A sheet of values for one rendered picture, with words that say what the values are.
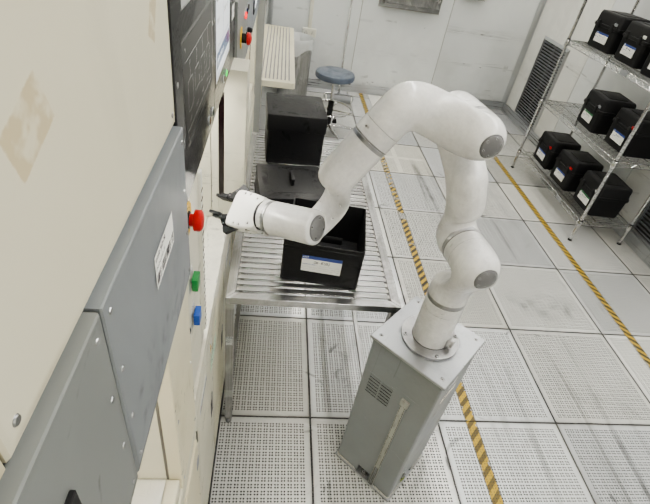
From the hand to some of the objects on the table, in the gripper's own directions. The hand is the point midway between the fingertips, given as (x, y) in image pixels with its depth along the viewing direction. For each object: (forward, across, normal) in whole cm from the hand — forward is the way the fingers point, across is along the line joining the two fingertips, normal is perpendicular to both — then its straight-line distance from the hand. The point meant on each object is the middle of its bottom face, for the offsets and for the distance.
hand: (221, 205), depth 121 cm
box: (+62, -61, +89) cm, 124 cm away
